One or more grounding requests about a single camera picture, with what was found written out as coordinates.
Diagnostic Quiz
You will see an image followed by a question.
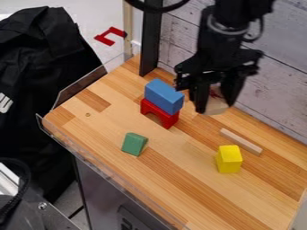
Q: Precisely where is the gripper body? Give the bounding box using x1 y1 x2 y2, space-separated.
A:
173 49 266 92

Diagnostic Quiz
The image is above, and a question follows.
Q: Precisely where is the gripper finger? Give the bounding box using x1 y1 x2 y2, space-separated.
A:
189 75 213 115
220 71 249 108

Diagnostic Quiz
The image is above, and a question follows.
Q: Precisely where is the blue rectangular block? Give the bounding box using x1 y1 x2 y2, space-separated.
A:
144 78 187 116

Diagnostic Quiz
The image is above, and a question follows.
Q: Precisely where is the white wooden block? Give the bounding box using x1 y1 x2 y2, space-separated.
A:
205 84 238 117

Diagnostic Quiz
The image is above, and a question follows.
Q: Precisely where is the red arch block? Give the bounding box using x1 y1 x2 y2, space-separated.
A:
138 98 181 130

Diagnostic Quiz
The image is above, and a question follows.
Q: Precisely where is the light wooden bar block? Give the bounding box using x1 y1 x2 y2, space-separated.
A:
218 128 264 157

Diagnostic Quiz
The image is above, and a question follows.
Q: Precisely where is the yellow block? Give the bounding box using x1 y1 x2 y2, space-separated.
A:
215 145 245 174

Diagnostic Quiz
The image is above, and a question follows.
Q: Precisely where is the green triangular block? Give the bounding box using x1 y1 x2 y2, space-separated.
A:
120 132 150 157

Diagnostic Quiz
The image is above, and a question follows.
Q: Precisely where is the red clamp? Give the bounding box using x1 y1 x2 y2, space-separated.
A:
92 26 128 47

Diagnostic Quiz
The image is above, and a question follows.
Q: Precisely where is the black jacket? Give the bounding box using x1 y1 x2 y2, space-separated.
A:
0 5 110 205

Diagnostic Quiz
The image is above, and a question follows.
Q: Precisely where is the black upright post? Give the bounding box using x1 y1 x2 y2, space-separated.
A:
137 0 166 77

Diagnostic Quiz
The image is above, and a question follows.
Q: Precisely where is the black cable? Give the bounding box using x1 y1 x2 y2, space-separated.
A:
123 0 192 13

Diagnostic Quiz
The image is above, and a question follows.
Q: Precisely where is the light wooden post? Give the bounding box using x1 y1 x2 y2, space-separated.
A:
122 0 136 62

